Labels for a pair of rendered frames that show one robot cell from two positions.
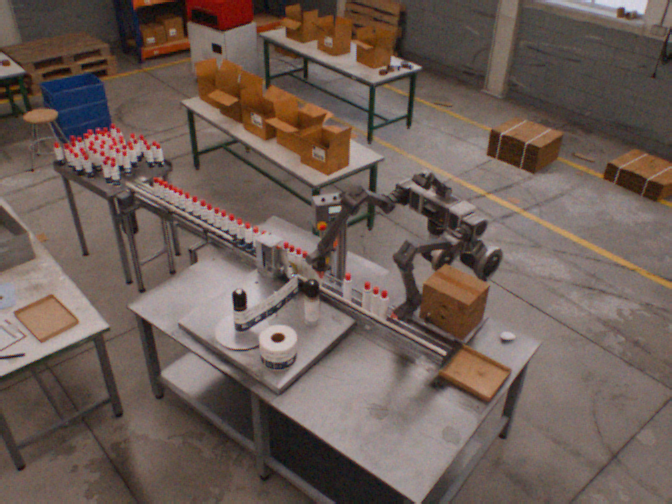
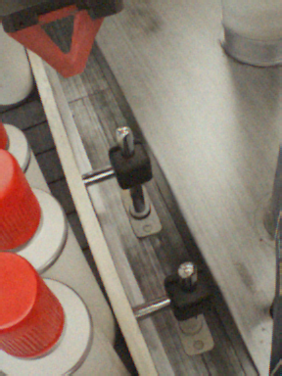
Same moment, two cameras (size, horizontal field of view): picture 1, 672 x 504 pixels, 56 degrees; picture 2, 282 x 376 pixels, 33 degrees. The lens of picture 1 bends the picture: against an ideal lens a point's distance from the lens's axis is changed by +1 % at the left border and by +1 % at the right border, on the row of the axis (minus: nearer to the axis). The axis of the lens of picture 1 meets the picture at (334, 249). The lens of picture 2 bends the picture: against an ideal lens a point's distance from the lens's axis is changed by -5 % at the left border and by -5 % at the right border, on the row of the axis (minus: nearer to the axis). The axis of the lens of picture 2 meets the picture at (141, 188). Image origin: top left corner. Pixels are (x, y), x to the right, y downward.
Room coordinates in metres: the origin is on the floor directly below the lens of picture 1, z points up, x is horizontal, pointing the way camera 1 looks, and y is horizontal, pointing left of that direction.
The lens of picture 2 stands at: (3.14, 0.28, 1.23)
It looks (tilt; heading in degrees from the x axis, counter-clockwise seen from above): 55 degrees down; 222
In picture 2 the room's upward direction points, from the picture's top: 11 degrees counter-clockwise
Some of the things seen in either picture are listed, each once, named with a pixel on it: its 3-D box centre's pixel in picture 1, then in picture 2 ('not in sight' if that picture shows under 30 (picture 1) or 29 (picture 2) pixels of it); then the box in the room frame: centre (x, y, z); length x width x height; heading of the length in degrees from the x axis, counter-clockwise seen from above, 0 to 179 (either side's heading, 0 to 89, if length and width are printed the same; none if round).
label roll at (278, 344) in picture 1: (278, 347); not in sight; (2.42, 0.29, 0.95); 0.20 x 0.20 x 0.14
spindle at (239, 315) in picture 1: (240, 311); not in sight; (2.62, 0.52, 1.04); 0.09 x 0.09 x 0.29
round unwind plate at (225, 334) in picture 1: (242, 330); not in sight; (2.62, 0.52, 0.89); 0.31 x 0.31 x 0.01
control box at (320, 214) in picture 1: (327, 212); not in sight; (3.12, 0.05, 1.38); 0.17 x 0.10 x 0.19; 107
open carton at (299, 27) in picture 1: (301, 23); not in sight; (8.26, 0.48, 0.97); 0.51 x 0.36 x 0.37; 134
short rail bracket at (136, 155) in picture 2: not in sight; (132, 173); (2.95, 0.10, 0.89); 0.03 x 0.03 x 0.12; 52
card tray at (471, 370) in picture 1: (475, 371); not in sight; (2.37, -0.78, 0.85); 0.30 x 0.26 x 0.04; 52
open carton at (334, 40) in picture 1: (332, 35); not in sight; (7.78, 0.09, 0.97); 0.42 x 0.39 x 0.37; 129
